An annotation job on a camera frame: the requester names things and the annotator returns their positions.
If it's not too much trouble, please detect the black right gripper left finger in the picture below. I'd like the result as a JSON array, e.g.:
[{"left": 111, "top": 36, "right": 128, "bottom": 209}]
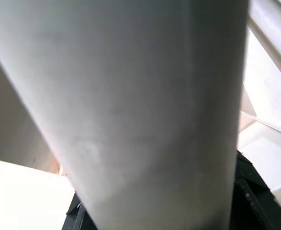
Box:
[{"left": 62, "top": 191, "right": 98, "bottom": 230}]

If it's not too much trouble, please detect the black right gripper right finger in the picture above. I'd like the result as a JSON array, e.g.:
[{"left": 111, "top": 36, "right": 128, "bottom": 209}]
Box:
[{"left": 226, "top": 149, "right": 281, "bottom": 230}]

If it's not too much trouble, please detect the white plastic table leg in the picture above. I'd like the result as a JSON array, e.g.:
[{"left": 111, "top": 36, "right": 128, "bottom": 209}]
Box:
[{"left": 0, "top": 0, "right": 251, "bottom": 230}]

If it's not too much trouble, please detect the white plastic table top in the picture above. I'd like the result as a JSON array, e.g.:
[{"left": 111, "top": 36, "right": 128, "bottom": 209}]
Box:
[{"left": 0, "top": 0, "right": 281, "bottom": 230}]

